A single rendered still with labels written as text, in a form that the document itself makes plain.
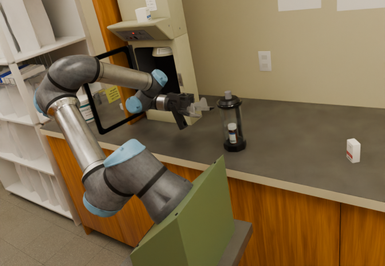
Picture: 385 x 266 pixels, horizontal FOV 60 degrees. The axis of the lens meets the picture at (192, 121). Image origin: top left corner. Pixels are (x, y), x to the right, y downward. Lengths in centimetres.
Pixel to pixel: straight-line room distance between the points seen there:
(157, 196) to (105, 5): 118
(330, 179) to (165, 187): 64
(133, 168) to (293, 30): 120
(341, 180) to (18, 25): 219
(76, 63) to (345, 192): 99
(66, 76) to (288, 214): 98
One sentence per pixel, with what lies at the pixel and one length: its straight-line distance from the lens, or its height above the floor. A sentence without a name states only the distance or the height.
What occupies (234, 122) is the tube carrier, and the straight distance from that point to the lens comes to 142.
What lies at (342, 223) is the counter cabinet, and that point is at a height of 78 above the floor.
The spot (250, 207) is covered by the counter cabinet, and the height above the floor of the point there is 73.
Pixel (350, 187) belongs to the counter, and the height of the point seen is 94.
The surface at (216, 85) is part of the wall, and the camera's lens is 214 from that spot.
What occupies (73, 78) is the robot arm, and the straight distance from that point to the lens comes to 118.
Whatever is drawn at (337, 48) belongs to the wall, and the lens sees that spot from 180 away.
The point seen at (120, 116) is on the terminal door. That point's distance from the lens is 186.
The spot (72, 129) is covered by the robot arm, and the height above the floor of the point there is 131.
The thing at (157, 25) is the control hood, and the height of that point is 150.
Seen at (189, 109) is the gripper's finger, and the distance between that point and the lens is 144.
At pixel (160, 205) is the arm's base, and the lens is 92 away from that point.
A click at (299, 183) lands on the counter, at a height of 94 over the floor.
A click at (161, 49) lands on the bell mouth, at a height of 135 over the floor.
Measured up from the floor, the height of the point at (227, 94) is 120.
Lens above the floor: 171
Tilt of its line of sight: 25 degrees down
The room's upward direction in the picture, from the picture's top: 11 degrees counter-clockwise
